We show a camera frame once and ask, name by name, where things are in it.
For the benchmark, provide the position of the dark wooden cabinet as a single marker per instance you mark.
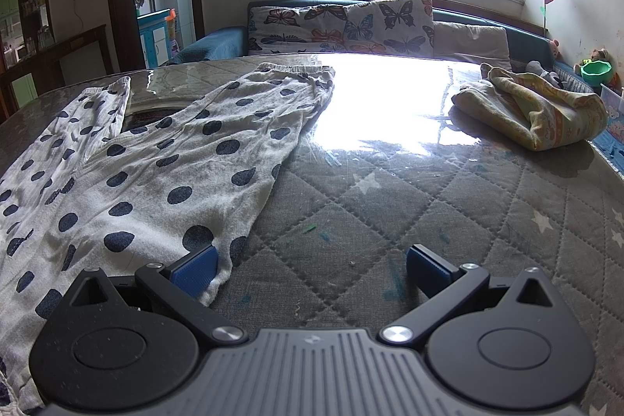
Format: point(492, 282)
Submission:
point(29, 55)

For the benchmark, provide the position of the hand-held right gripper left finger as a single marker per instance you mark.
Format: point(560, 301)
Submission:
point(195, 272)

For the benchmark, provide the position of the brown teddy bear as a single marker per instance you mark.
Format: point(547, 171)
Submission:
point(598, 54)

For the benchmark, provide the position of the clear plastic box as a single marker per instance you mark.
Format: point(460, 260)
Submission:
point(613, 97)

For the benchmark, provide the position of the blue sofa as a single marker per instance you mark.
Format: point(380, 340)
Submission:
point(219, 43)

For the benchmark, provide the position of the white polka-dot pants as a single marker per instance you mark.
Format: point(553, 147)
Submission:
point(146, 182)

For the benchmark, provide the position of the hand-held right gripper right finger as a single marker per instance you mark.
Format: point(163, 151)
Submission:
point(429, 270)

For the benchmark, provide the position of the beige pillow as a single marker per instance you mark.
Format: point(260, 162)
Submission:
point(468, 43)

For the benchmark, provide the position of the blue cabinet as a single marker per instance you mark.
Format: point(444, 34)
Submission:
point(153, 38)

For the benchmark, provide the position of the butterfly print pillow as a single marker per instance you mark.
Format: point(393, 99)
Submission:
point(341, 26)

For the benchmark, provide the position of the green toy bowl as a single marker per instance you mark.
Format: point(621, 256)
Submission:
point(595, 72)

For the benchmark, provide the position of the grey plush toy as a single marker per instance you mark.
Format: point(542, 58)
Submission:
point(536, 67)

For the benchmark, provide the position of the grey quilted star mattress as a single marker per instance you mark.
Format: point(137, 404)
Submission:
point(390, 201)

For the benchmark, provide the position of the white microwave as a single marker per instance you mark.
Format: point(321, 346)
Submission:
point(21, 54)

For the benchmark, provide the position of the pink toy figure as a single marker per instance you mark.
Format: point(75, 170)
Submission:
point(554, 48)

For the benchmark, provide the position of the yellow printed folded cloth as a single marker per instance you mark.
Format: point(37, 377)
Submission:
point(536, 109)

